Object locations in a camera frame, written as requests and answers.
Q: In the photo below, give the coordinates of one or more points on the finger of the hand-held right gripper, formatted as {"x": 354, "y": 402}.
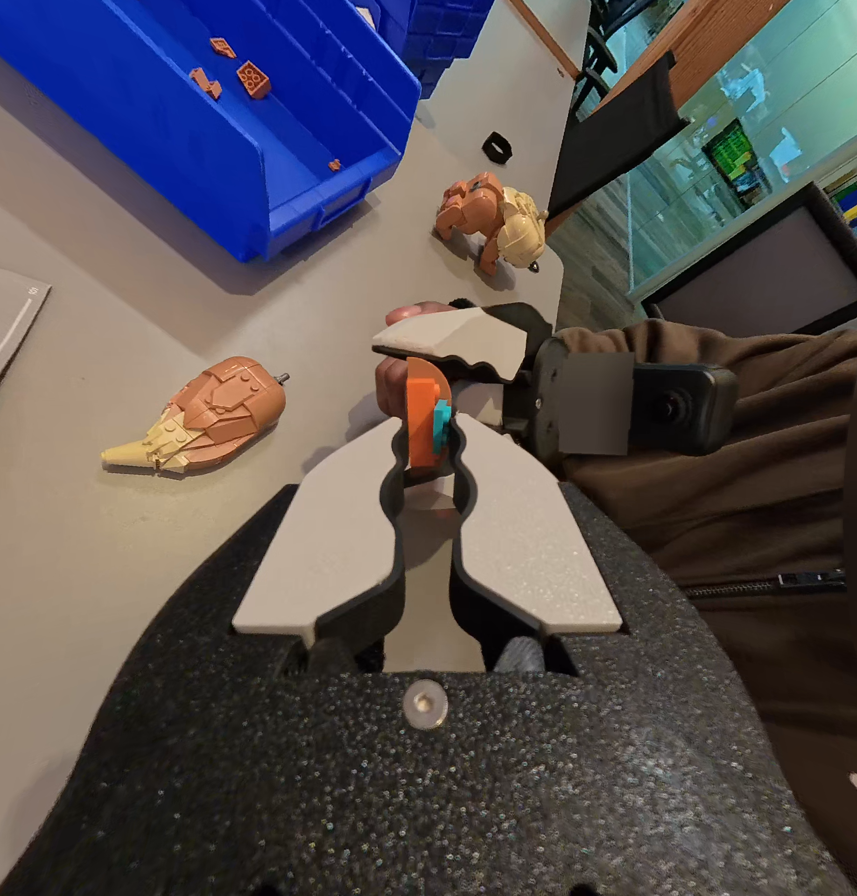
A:
{"x": 481, "y": 404}
{"x": 435, "y": 336}

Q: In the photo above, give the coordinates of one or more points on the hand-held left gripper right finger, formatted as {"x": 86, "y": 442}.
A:
{"x": 533, "y": 553}

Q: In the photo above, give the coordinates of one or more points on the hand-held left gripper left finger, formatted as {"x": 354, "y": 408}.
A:
{"x": 316, "y": 553}

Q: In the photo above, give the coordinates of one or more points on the teal square brick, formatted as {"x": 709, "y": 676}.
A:
{"x": 442, "y": 423}

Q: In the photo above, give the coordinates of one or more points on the small brown curved brick assembly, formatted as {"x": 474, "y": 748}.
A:
{"x": 420, "y": 420}

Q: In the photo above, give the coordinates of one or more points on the person's right forearm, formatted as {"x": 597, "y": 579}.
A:
{"x": 715, "y": 504}

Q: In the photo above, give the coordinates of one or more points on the person's right hand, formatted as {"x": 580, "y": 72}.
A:
{"x": 390, "y": 388}

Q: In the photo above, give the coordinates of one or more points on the brown brick animal tan mane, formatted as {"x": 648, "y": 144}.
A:
{"x": 498, "y": 220}

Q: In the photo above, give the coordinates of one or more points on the brown brick model tan tip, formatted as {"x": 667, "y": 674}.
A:
{"x": 211, "y": 413}

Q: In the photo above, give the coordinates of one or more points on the black framed screen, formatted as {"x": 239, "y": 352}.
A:
{"x": 750, "y": 266}

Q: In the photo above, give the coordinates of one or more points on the black mesh office chair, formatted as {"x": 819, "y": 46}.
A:
{"x": 610, "y": 140}

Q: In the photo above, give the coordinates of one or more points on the person's brown hoodie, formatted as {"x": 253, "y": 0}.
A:
{"x": 785, "y": 665}

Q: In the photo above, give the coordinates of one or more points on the green lit display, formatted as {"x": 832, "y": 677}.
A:
{"x": 729, "y": 157}

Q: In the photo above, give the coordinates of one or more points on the blue storage bin stack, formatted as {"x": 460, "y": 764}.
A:
{"x": 435, "y": 35}

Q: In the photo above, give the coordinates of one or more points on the brown square brick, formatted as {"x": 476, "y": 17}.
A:
{"x": 253, "y": 79}

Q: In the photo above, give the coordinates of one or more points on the brown slope brick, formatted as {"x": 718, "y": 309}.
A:
{"x": 206, "y": 82}

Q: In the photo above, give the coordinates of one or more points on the small brown wedge plate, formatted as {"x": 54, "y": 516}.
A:
{"x": 223, "y": 47}

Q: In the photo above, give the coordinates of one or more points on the grey instruction booklet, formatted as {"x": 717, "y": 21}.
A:
{"x": 8, "y": 329}

